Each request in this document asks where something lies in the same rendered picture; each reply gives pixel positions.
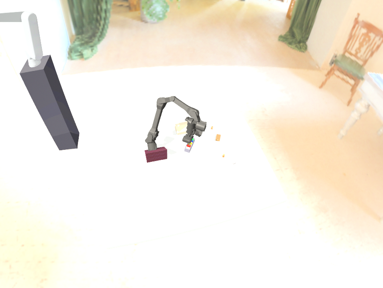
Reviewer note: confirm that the cream rectangular tray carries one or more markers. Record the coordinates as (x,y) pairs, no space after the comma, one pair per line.
(180,127)

